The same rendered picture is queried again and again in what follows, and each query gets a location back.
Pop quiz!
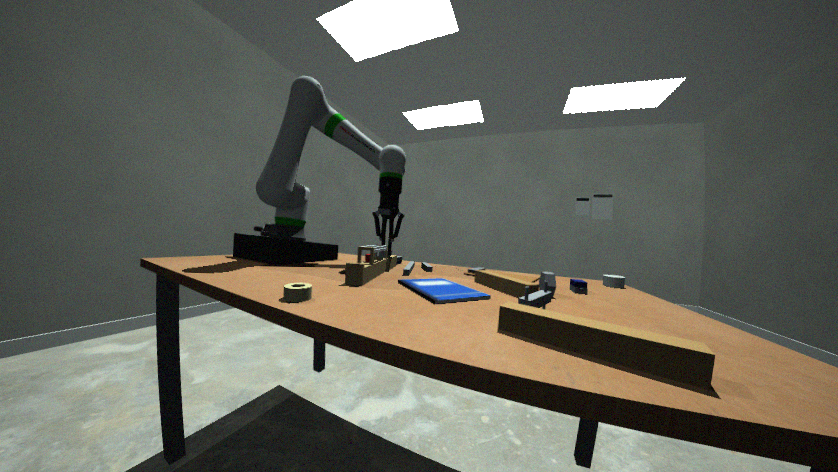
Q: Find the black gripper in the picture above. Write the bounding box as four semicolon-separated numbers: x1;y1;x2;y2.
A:
372;192;405;255

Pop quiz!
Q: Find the blue notebook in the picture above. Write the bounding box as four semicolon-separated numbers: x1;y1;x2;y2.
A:
398;278;491;304

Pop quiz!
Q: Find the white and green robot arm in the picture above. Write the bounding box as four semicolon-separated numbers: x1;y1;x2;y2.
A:
254;76;406;241

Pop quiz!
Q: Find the white short cylinder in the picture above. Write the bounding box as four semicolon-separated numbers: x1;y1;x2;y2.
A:
602;275;625;288

